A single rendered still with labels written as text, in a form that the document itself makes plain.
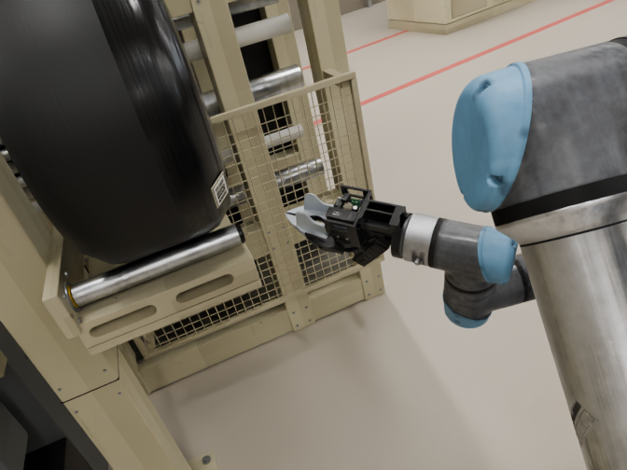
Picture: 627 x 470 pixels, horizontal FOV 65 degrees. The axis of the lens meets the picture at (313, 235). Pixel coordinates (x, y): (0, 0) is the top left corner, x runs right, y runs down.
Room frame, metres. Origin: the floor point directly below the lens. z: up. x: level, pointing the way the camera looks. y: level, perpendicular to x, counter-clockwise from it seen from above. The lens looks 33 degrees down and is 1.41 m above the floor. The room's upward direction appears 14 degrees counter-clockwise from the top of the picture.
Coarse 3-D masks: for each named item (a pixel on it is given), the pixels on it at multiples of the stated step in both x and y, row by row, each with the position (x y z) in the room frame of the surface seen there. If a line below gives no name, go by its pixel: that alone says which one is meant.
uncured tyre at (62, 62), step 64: (0, 0) 0.79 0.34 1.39; (64, 0) 0.79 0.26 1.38; (128, 0) 0.80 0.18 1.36; (0, 64) 0.73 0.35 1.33; (64, 64) 0.73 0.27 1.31; (128, 64) 0.74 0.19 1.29; (0, 128) 0.71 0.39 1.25; (64, 128) 0.69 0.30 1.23; (128, 128) 0.71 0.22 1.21; (192, 128) 0.74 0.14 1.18; (64, 192) 0.68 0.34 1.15; (128, 192) 0.70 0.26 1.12; (192, 192) 0.73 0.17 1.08; (128, 256) 0.76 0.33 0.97
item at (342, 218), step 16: (368, 192) 0.65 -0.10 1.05; (336, 208) 0.64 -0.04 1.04; (352, 208) 0.65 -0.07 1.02; (368, 208) 0.62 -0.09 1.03; (384, 208) 0.62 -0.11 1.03; (400, 208) 0.60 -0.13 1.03; (336, 224) 0.63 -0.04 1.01; (352, 224) 0.61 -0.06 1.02; (368, 224) 0.61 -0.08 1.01; (384, 224) 0.61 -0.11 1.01; (400, 224) 0.61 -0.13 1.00; (336, 240) 0.64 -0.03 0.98; (352, 240) 0.62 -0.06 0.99; (368, 240) 0.63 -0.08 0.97; (384, 240) 0.61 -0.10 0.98; (400, 256) 0.59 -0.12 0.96
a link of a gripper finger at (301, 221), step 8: (288, 216) 0.72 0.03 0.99; (296, 216) 0.69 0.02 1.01; (304, 216) 0.67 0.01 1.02; (296, 224) 0.70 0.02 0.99; (304, 224) 0.68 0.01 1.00; (312, 224) 0.67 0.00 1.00; (320, 224) 0.66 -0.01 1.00; (304, 232) 0.68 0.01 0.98; (312, 232) 0.68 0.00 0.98; (320, 232) 0.67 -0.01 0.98
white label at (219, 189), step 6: (222, 174) 0.78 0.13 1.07; (216, 180) 0.76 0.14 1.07; (222, 180) 0.78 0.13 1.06; (216, 186) 0.76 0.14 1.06; (222, 186) 0.78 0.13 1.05; (216, 192) 0.76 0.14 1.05; (222, 192) 0.78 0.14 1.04; (228, 192) 0.80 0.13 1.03; (216, 198) 0.77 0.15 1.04; (222, 198) 0.79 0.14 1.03; (216, 204) 0.77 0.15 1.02
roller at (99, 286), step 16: (192, 240) 0.85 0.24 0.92; (208, 240) 0.84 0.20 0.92; (224, 240) 0.84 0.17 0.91; (240, 240) 0.84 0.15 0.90; (160, 256) 0.82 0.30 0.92; (176, 256) 0.82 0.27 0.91; (192, 256) 0.82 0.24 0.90; (208, 256) 0.83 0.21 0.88; (112, 272) 0.80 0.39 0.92; (128, 272) 0.80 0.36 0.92; (144, 272) 0.80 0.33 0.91; (160, 272) 0.80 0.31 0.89; (80, 288) 0.78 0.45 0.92; (96, 288) 0.78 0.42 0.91; (112, 288) 0.78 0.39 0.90; (80, 304) 0.77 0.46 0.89
